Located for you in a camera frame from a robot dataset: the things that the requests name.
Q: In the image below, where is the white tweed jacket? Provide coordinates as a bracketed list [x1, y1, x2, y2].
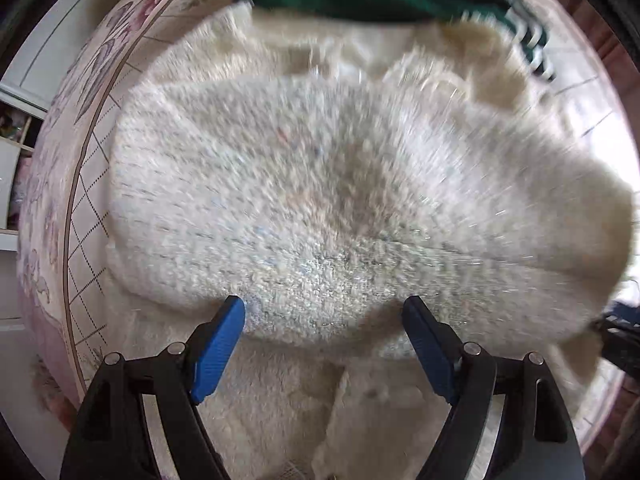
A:
[102, 0, 639, 480]

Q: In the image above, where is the purple floral bed blanket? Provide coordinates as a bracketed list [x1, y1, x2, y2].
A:
[14, 0, 637, 456]

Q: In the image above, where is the white diamond pattern mat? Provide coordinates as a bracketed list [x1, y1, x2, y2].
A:
[62, 0, 632, 451]

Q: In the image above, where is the white sliding wardrobe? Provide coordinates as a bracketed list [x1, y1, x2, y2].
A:
[0, 0, 126, 116]

